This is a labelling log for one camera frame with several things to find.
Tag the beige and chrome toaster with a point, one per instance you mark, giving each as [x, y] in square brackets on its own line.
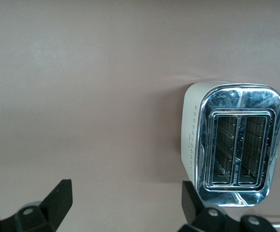
[226, 101]

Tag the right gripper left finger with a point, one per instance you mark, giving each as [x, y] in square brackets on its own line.
[52, 205]

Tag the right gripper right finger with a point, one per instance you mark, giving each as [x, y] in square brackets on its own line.
[202, 220]

